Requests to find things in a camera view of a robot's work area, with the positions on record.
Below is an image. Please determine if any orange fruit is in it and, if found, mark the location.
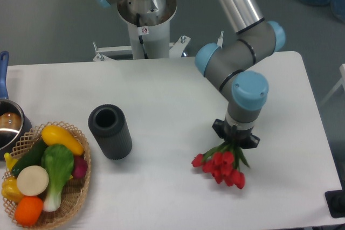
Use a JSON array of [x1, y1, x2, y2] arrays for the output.
[[14, 196, 43, 226]]

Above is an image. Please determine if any yellow squash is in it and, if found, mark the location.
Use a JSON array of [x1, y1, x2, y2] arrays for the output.
[[41, 125, 84, 156]]

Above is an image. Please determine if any red tulip bouquet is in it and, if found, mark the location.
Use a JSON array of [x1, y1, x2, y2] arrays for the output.
[[191, 141, 250, 190]]

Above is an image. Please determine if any dark green cucumber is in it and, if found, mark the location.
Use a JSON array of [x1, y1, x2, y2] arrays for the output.
[[11, 138, 48, 177]]

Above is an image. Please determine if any yellow banana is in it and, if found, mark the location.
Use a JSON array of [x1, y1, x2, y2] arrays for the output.
[[4, 152, 18, 171]]

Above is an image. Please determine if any green bok choy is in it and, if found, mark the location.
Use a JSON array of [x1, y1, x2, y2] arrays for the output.
[[41, 144, 74, 212]]

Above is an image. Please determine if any red radish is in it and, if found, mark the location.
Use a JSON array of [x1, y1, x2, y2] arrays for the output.
[[72, 156, 88, 179]]

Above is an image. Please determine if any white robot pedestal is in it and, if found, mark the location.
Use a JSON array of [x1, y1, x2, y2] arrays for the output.
[[93, 0, 191, 61]]

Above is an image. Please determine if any yellow bell pepper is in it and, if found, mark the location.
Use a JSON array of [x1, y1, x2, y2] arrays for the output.
[[2, 177, 24, 203]]

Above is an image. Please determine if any blue handled steel saucepan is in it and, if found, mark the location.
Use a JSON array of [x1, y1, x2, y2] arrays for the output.
[[1, 51, 32, 161]]

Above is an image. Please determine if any beige round disc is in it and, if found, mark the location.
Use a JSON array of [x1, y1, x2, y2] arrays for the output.
[[17, 165, 49, 196]]

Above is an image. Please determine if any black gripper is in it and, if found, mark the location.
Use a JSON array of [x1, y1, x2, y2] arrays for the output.
[[212, 119, 260, 149]]

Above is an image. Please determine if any woven wicker basket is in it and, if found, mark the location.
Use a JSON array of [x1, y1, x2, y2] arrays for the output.
[[1, 122, 91, 229]]

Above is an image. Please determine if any dark grey ribbed vase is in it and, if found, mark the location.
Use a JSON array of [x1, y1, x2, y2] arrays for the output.
[[88, 104, 133, 160]]

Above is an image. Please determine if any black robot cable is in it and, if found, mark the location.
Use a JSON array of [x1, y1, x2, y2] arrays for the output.
[[136, 13, 149, 59]]

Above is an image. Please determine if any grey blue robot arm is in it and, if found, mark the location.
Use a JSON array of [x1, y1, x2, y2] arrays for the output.
[[96, 0, 286, 149]]

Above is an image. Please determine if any white chair frame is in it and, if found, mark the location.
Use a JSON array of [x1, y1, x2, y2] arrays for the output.
[[321, 64, 345, 105]]

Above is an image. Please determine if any black device at table edge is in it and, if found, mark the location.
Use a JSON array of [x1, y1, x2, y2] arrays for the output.
[[325, 190, 344, 218]]

